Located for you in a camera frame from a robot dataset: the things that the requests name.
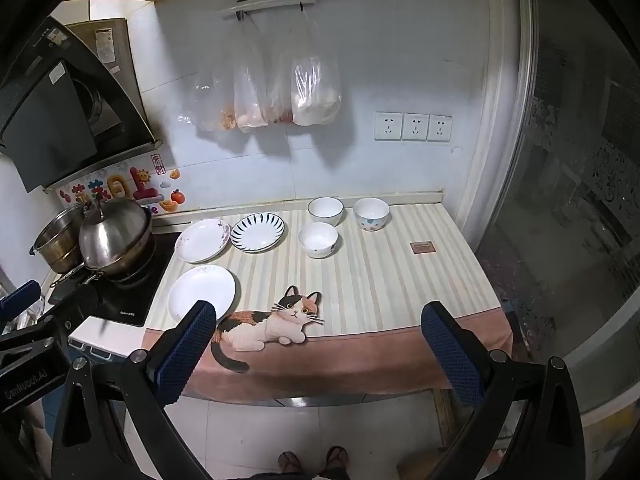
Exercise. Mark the small brown card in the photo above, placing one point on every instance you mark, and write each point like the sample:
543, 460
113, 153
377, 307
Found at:
422, 247

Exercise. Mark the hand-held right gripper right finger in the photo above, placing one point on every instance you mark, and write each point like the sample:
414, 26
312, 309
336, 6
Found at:
452, 355

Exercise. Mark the white counter backsplash strip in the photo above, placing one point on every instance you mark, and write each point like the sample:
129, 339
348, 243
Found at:
250, 205

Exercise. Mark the white door frame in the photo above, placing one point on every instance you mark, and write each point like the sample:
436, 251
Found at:
495, 110

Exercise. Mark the glass sliding door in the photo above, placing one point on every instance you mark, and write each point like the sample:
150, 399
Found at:
565, 210

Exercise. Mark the dark wok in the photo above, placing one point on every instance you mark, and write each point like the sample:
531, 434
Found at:
135, 265

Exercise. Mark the colourful wall stickers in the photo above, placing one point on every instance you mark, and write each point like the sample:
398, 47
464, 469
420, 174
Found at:
125, 185

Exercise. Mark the clear plastic bag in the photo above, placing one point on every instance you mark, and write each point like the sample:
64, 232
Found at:
212, 105

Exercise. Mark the black induction cooktop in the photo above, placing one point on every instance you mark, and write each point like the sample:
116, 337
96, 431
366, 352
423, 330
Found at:
135, 300

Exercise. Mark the white bowl with coloured dots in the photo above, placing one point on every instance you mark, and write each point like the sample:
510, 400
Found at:
371, 214

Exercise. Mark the plastic bag with red contents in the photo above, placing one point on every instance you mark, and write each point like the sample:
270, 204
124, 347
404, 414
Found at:
281, 107

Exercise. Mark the steel domed lid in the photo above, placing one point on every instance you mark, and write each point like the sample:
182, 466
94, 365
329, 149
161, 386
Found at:
112, 232

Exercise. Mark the plastic bag with white contents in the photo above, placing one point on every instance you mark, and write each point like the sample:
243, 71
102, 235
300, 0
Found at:
316, 95

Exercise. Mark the white plate with floral print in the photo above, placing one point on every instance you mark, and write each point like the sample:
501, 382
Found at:
202, 241

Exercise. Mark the plain white plate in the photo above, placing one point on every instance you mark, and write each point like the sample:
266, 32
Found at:
200, 290

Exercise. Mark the steel water heater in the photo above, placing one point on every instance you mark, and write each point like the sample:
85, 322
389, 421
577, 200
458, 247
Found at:
107, 47

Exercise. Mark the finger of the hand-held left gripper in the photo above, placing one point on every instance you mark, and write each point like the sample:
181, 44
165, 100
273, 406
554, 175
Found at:
20, 294
75, 305

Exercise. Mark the plastic bag with eggs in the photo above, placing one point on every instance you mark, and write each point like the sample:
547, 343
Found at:
249, 105

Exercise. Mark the white plate with blue stripes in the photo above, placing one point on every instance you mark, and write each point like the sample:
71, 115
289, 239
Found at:
257, 232

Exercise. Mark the white wall rail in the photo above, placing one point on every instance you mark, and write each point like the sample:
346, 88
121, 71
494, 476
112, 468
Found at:
270, 6

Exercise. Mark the grey-blue round plate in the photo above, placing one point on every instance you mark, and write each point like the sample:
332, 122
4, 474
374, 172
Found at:
325, 209

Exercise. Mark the white wall socket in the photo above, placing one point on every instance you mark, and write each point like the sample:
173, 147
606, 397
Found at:
388, 126
440, 128
415, 127

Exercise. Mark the white bowl with small print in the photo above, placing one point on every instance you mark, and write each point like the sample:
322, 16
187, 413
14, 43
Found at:
318, 240

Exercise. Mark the person's left foot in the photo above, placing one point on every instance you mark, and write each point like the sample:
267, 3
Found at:
289, 461

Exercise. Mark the steel stockpot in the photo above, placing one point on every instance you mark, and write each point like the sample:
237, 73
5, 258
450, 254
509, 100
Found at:
57, 242

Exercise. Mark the black range hood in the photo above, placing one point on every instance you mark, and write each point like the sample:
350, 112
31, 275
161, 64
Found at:
50, 120

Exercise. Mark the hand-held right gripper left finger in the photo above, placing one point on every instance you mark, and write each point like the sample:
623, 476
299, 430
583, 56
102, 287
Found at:
185, 355

